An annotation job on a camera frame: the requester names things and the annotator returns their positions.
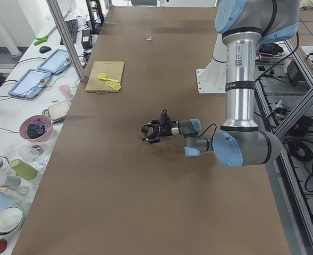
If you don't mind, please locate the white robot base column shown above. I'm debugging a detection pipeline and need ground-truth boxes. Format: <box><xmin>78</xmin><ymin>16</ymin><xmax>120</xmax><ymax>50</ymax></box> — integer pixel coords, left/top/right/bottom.
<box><xmin>196</xmin><ymin>34</ymin><xmax>227</xmax><ymax>94</ymax></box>

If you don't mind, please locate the yellow capped bottle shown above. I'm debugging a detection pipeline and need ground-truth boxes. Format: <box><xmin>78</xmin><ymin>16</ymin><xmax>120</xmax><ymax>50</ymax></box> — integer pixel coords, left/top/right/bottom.
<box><xmin>0</xmin><ymin>175</ymin><xmax>21</xmax><ymax>190</ymax></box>

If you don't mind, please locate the silver kitchen scale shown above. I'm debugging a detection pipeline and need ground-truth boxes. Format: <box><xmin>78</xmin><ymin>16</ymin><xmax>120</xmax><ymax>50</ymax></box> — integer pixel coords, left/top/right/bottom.
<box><xmin>42</xmin><ymin>100</ymin><xmax>70</xmax><ymax>123</ymax></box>

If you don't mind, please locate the black computer mouse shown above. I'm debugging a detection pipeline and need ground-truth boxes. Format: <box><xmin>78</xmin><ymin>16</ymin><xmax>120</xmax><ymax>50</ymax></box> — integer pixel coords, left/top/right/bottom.
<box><xmin>39</xmin><ymin>46</ymin><xmax>52</xmax><ymax>54</ymax></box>

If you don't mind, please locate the pink bowl with cloths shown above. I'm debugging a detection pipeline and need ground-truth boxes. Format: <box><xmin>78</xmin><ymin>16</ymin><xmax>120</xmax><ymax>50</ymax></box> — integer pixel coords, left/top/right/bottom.
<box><xmin>19</xmin><ymin>114</ymin><xmax>53</xmax><ymax>142</ymax></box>

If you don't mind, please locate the lemon slice on spoon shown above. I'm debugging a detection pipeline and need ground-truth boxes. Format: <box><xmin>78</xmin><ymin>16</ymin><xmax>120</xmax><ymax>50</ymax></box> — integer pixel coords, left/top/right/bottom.
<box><xmin>98</xmin><ymin>73</ymin><xmax>107</xmax><ymax>80</ymax></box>

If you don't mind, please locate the black keyboard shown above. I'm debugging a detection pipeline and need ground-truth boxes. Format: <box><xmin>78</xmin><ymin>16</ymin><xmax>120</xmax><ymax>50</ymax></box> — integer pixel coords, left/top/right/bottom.
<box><xmin>65</xmin><ymin>19</ymin><xmax>78</xmax><ymax>44</ymax></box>

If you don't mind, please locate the clear glass measuring cup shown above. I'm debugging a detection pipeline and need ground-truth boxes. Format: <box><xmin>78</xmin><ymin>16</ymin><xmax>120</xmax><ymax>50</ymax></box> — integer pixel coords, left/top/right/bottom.
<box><xmin>145</xmin><ymin>31</ymin><xmax>152</xmax><ymax>41</ymax></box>

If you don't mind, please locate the blue teach pendant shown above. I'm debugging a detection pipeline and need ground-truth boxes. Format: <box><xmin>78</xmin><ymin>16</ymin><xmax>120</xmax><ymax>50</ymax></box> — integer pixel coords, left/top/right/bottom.
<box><xmin>8</xmin><ymin>69</ymin><xmax>52</xmax><ymax>99</ymax></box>
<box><xmin>37</xmin><ymin>49</ymin><xmax>71</xmax><ymax>74</ymax></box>

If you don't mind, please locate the green plastic clamp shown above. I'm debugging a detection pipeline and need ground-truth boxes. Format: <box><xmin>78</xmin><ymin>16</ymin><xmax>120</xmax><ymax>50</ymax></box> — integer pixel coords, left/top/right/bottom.
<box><xmin>34</xmin><ymin>36</ymin><xmax>48</xmax><ymax>46</ymax></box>

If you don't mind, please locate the lemon slice near handle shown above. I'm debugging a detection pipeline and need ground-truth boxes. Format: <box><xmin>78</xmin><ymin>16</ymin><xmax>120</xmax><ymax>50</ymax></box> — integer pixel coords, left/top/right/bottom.
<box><xmin>112</xmin><ymin>83</ymin><xmax>121</xmax><ymax>91</ymax></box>

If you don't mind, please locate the far blue teach pendant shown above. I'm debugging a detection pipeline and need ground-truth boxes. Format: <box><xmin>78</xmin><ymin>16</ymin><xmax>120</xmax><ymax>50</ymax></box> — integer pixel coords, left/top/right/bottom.
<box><xmin>37</xmin><ymin>49</ymin><xmax>71</xmax><ymax>74</ymax></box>

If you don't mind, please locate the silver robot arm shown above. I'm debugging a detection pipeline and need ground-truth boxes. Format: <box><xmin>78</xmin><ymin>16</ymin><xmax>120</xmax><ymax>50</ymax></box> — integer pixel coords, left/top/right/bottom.
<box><xmin>141</xmin><ymin>1</ymin><xmax>300</xmax><ymax>167</ymax></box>

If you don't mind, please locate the black power adapter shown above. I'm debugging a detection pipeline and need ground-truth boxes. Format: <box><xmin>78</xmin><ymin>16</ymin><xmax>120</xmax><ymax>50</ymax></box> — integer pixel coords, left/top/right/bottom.
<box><xmin>81</xmin><ymin>30</ymin><xmax>92</xmax><ymax>49</ymax></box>

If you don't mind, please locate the clear wine glass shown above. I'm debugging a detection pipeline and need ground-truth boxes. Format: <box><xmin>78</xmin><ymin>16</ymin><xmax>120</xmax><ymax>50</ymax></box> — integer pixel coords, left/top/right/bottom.
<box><xmin>19</xmin><ymin>144</ymin><xmax>44</xmax><ymax>162</ymax></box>

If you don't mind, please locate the white green-rimmed bowl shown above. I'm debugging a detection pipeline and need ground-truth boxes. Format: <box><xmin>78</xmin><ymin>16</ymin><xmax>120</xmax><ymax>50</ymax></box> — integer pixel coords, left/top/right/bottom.
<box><xmin>0</xmin><ymin>206</ymin><xmax>25</xmax><ymax>236</ymax></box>

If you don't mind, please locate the pink plastic cup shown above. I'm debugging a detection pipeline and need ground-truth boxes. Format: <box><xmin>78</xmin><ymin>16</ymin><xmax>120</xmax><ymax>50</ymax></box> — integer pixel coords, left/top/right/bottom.
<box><xmin>59</xmin><ymin>84</ymin><xmax>73</xmax><ymax>100</ymax></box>

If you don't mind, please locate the near blue teach pendant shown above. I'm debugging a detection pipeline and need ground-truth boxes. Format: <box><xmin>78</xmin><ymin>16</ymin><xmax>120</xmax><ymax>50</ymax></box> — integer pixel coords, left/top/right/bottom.
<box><xmin>8</xmin><ymin>69</ymin><xmax>52</xmax><ymax>99</ymax></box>

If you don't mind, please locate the aluminium frame post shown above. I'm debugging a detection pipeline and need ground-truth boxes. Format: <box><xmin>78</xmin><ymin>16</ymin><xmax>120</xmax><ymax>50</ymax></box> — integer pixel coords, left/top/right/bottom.
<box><xmin>46</xmin><ymin>0</ymin><xmax>85</xmax><ymax>81</ymax></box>

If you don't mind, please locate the yellow plastic spoon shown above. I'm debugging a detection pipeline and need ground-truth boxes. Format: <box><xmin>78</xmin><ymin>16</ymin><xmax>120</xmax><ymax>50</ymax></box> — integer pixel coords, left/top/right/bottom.
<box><xmin>101</xmin><ymin>77</ymin><xmax>119</xmax><ymax>82</ymax></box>

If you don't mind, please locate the green plastic cup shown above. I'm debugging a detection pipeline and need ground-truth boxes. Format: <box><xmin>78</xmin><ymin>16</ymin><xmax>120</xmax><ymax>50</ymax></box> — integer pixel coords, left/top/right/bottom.
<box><xmin>9</xmin><ymin>159</ymin><xmax>38</xmax><ymax>181</ymax></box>

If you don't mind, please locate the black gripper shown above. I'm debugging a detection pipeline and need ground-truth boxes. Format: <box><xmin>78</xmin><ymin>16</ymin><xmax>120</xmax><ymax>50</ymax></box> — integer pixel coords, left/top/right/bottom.
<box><xmin>141</xmin><ymin>122</ymin><xmax>172</xmax><ymax>144</ymax></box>

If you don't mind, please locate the wooden cutting board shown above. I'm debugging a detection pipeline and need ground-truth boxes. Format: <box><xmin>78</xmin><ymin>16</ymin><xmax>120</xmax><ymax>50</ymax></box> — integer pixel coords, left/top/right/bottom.
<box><xmin>85</xmin><ymin>61</ymin><xmax>124</xmax><ymax>94</ymax></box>

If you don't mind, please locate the steel cocktail shaker cup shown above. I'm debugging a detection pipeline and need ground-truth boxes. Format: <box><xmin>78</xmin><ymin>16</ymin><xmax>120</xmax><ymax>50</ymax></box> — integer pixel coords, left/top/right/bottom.
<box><xmin>140</xmin><ymin>125</ymin><xmax>151</xmax><ymax>134</ymax></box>

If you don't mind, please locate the middle lemon slice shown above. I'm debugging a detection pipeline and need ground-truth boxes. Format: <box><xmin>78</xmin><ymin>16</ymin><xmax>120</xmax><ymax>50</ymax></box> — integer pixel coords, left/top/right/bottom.
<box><xmin>106</xmin><ymin>81</ymin><xmax>115</xmax><ymax>87</ymax></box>

